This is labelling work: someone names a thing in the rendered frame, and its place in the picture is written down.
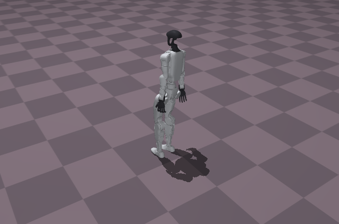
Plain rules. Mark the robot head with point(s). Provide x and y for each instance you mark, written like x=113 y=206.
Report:
x=173 y=34

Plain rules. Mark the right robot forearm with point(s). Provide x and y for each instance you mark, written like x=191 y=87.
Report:
x=181 y=80

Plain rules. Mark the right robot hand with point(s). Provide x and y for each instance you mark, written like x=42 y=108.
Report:
x=182 y=94

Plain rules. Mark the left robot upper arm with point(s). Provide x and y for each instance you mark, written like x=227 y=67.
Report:
x=165 y=58

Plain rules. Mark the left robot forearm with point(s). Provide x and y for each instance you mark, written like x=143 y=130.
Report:
x=163 y=85

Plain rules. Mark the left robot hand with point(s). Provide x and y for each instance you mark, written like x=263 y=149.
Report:
x=161 y=105

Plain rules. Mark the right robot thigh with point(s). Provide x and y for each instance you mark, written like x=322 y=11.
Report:
x=169 y=119

